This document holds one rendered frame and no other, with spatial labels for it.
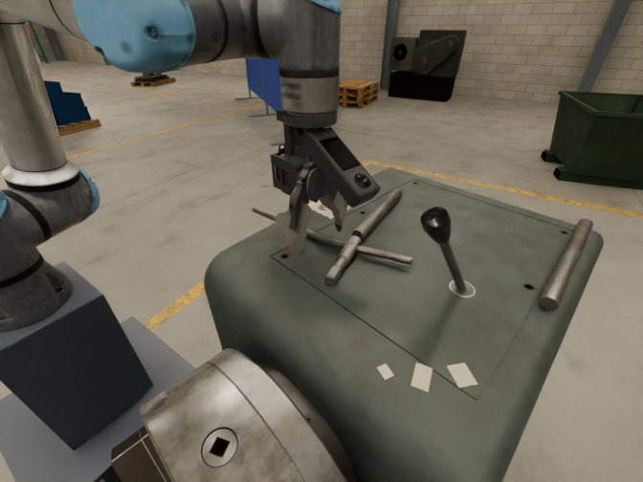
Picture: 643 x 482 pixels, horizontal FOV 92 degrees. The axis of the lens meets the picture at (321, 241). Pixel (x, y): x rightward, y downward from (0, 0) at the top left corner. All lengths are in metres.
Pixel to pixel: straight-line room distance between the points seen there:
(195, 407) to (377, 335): 0.22
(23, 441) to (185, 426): 0.78
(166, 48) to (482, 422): 0.44
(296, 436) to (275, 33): 0.43
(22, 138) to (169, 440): 0.57
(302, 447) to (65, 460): 0.76
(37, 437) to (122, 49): 0.97
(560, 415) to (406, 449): 1.76
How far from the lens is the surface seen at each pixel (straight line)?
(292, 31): 0.41
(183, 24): 0.33
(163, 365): 1.09
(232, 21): 0.40
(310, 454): 0.38
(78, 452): 1.05
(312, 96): 0.41
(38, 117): 0.76
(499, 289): 0.53
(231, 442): 0.37
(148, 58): 0.32
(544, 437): 2.00
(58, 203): 0.81
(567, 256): 0.61
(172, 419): 0.41
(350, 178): 0.39
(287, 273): 0.49
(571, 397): 2.20
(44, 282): 0.82
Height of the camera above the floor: 1.57
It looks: 35 degrees down
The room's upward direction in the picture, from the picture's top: straight up
